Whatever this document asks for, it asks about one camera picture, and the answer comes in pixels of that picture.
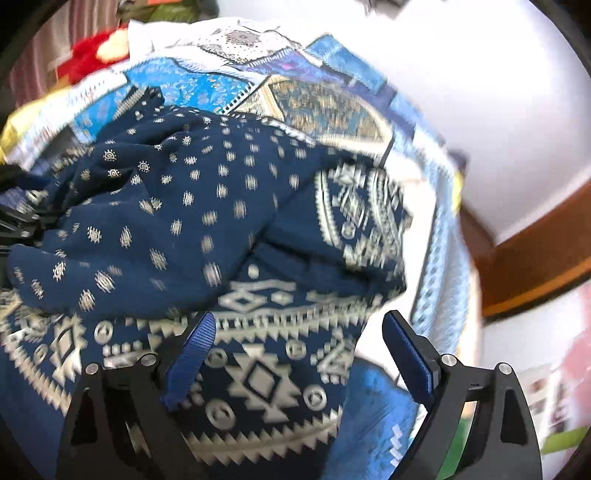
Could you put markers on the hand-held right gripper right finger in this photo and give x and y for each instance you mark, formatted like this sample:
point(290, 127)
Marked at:
point(411, 355)

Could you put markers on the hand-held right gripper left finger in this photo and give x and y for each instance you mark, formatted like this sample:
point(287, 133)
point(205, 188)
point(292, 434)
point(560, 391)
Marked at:
point(191, 360)

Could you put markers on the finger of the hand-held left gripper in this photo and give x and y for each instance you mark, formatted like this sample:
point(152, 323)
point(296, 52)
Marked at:
point(16, 221)
point(9, 177)

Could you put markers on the navy patterned dress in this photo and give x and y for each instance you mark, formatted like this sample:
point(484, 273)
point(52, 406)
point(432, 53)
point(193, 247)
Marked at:
point(184, 207)

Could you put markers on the yellow blanket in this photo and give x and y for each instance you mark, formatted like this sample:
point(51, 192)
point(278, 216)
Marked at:
point(14, 129)

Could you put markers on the white sliding wardrobe door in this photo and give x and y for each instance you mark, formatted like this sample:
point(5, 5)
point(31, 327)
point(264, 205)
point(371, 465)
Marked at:
point(531, 341)

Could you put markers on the striped brown curtain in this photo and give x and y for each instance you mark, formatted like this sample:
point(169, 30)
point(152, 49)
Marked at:
point(41, 60)

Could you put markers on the red plush toy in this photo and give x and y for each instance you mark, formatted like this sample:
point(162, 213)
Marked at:
point(83, 55)

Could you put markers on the brown wooden wardrobe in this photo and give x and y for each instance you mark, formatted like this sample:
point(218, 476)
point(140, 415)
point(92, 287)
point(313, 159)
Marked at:
point(540, 263)

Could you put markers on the white shirt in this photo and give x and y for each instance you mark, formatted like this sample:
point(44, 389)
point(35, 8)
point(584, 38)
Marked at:
point(152, 34)

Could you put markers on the blue patchwork bedspread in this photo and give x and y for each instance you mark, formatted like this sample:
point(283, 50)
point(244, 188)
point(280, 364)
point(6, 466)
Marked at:
point(323, 106)

